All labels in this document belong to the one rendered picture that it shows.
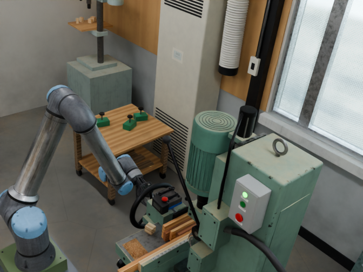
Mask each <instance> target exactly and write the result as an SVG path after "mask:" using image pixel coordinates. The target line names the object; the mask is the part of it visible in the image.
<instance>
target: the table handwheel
mask: <svg viewBox="0 0 363 272"><path fill-rule="evenodd" d="M168 187H173V186H172V185H170V184H169V183H166V182H159V183H156V184H153V185H151V186H150V187H148V188H147V189H145V190H144V191H142V192H141V193H140V194H139V196H138V197H137V198H136V199H135V201H134V203H133V205H132V207H131V210H130V222H131V224H132V225H133V226H134V227H136V228H138V229H144V228H145V226H146V224H145V223H142V222H143V218H141V220H140V221H139V222H137V221H136V219H135V213H136V210H137V207H138V205H139V204H140V202H141V201H142V199H143V198H145V197H146V196H147V195H148V194H149V196H150V199H152V198H153V196H152V191H153V190H155V189H158V188H168Z"/></svg>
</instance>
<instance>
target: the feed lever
mask: <svg viewBox="0 0 363 272"><path fill-rule="evenodd" d="M170 142H171V137H170V136H169V135H165V136H164V137H163V143H165V144H167V147H168V149H169V152H170V154H171V158H172V160H173V163H174V166H175V168H176V171H177V173H178V176H179V179H180V182H181V185H182V187H183V190H184V192H185V195H186V198H187V200H188V203H189V205H190V208H191V211H192V214H193V217H194V219H195V222H196V224H197V225H195V226H193V227H192V235H193V237H194V238H195V239H196V240H198V241H201V239H200V238H199V237H198V232H199V225H200V222H199V220H198V217H197V214H196V211H195V209H194V206H193V203H192V201H191V198H190V195H189V193H188V190H187V188H186V184H185V182H184V179H183V176H182V174H181V171H180V169H179V166H178V163H177V161H176V157H175V156H174V152H173V150H172V147H171V144H170Z"/></svg>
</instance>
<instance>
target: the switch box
mask: <svg viewBox="0 0 363 272"><path fill-rule="evenodd" d="M243 192H247V194H248V197H247V198H246V199H247V200H248V202H246V201H245V200H244V199H243V198H241V195H242V196H243ZM271 193H272V190H271V189H269V188H268V187H267V186H265V185H264V184H262V183H261V182H260V181H258V180H257V179H255V178H254V177H253V176H251V175H250V174H246V175H244V176H242V177H241V178H239V179H237V180H236V184H235V187H234V191H233V196H232V201H231V205H230V210H229V214H228V216H229V218H230V219H232V220H233V221H234V222H235V223H236V224H237V225H239V226H240V227H241V228H242V229H243V230H245V231H246V232H247V233H248V234H252V233H253V232H255V231H256V230H258V229H259V228H261V227H262V224H263V220H264V216H265V213H266V210H267V206H268V202H269V199H270V196H271ZM240 201H244V202H245V203H246V207H245V208H243V209H245V210H246V212H244V211H243V210H241V209H240V208H239V206H241V205H240ZM237 213H239V214H241V215H242V217H243V221H242V222H241V223H242V225H240V224H239V223H238V222H237V221H236V217H235V215H236V214H237Z"/></svg>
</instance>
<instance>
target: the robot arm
mask: <svg viewBox="0 0 363 272"><path fill-rule="evenodd" d="M47 101H48V105H47V108H46V112H45V114H44V117H43V119H42V122H41V124H40V126H39V129H38V131H37V133H36V136H35V138H34V140H33V143H32V145H31V147H30V150H29V152H28V155H27V157H26V159H25V162H24V164H23V167H22V169H21V171H20V174H19V176H18V178H17V181H16V183H15V185H13V186H10V187H9V189H6V190H5V191H3V192H2V193H1V194H0V215H1V216H2V218H3V220H4V221H5V223H6V225H7V227H8V228H9V230H10V231H11V233H12V235H13V237H14V239H15V243H16V248H17V250H16V253H15V258H14V259H15V265H16V267H17V268H18V269H19V270H20V271H23V272H39V271H42V270H44V269H46V268H47V267H48V266H50V265H51V264H52V262H53V261H54V259H55V256H56V252H55V248H54V246H53V244H52V243H51V242H50V240H49V232H48V225H47V219H46V216H45V213H44V212H43V211H42V210H41V209H40V208H38V207H36V204H37V202H38V199H39V195H38V193H37V192H38V189H39V187H40V185H41V183H42V180H43V178H44V176H45V174H46V171H47V169H48V166H49V164H50V162H51V159H52V157H53V155H54V153H55V150H56V148H57V146H58V143H59V141H60V139H61V137H62V134H63V132H64V130H65V128H66V125H67V123H69V125H70V126H71V127H72V129H73V130H74V132H76V133H78V134H80V135H81V136H82V138H83V139H84V141H85V143H86V144H87V146H88V147H89V149H90V151H91V152H92V154H93V155H94V156H95V158H96V160H97V161H98V163H99V164H100V167H99V169H98V174H99V177H100V179H101V180H102V181H103V182H106V181H107V182H108V183H109V184H110V185H111V186H112V187H113V188H114V189H115V190H116V191H117V192H118V193H119V194H120V195H127V194H128V193H129V192H130V191H131V190H132V188H133V185H136V198H137V197H138V196H139V194H140V193H141V192H142V191H144V190H145V189H147V188H148V187H150V186H151V185H152V184H151V182H150V181H149V182H146V181H145V180H144V179H143V174H142V173H141V171H140V170H139V168H138V167H137V165H136V164H135V162H134V161H133V159H132V158H131V157H130V156H129V155H128V154H123V155H121V156H119V157H118V158H117V159H116V158H115V156H114V155H113V152H112V151H111V149H110V148H109V146H108V144H107V142H106V141H105V139H104V137H103V136H102V134H101V132H100V130H99V129H98V127H97V125H96V124H97V118H96V117H95V115H94V113H93V112H92V111H91V109H90V108H89V107H88V105H87V104H86V103H85V101H84V100H83V99H82V98H81V97H79V96H78V95H77V94H76V93H74V91H73V90H72V89H70V88H69V87H67V86H65V85H57V86H55V87H53V88H51V89H50V90H49V92H48V93H47Z"/></svg>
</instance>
